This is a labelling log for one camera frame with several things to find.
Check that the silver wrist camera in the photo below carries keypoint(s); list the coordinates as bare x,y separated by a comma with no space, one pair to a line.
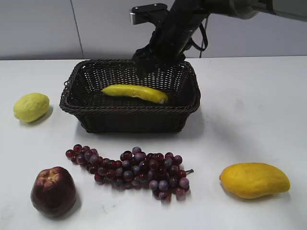
152,13

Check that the yellow-green lemon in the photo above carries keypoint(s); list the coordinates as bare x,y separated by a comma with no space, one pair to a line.
31,107

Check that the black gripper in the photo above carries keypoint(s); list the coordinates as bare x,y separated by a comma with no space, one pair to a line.
173,37

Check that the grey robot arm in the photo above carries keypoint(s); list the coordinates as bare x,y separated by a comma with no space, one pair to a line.
246,9

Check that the purple grape bunch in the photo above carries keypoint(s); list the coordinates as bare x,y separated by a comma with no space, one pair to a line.
161,173

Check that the yellow banana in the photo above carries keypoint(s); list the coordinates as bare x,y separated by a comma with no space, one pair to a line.
136,91

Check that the orange-yellow mango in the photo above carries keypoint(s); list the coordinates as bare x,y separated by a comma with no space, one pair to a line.
253,180

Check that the dark red apple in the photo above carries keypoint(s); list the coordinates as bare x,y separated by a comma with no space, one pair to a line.
53,193

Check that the black wicker basket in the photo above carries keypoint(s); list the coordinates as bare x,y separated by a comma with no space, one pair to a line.
99,113

